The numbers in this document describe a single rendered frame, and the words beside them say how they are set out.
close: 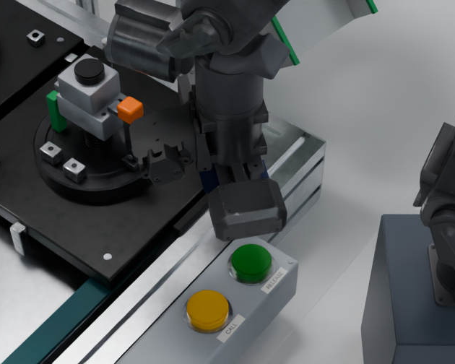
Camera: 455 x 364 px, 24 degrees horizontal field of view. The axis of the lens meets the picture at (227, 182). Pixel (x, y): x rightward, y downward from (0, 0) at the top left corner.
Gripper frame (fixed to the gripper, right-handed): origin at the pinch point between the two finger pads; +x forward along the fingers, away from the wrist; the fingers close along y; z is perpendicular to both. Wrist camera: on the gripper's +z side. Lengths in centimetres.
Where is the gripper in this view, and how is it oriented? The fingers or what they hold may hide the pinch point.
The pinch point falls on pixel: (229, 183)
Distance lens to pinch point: 97.9
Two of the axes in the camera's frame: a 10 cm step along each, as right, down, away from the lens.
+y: 2.1, 7.5, -6.3
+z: -9.8, 1.6, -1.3
